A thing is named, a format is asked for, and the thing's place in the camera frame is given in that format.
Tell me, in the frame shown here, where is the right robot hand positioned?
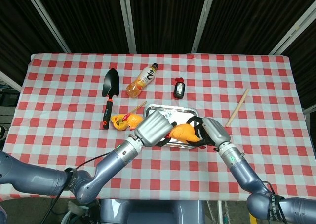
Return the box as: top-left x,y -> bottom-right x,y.
186,115 -> 232,148

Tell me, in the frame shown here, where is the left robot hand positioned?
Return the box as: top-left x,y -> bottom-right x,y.
134,110 -> 177,148

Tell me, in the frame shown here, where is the orange rubber toy chicken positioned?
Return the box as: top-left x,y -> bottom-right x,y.
122,113 -> 215,152

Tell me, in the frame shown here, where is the rectangular metal tray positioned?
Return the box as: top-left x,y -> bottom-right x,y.
143,104 -> 200,150

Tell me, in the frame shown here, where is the thin wooden rolling pin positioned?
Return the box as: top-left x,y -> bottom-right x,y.
225,88 -> 250,128

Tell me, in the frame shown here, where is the small black red-capped bottle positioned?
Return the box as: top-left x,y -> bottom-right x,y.
173,77 -> 186,99

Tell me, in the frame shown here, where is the orange drink plastic bottle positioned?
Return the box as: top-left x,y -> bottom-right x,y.
125,63 -> 159,98

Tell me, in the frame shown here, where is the red white checkered tablecloth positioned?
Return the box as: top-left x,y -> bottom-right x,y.
0,52 -> 316,201

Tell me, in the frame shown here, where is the black garden trowel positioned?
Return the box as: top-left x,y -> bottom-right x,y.
102,67 -> 120,130

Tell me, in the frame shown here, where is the grey-blue robot torso base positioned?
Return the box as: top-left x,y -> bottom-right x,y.
98,199 -> 205,224

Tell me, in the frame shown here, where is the white crumpled bag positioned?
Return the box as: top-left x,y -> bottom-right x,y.
67,201 -> 86,216

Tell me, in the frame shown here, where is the dark brown curtain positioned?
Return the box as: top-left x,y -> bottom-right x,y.
0,0 -> 316,111

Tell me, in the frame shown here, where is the black equipment box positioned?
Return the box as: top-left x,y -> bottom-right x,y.
0,84 -> 20,116

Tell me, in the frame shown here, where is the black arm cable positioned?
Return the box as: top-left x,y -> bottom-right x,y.
40,153 -> 111,224

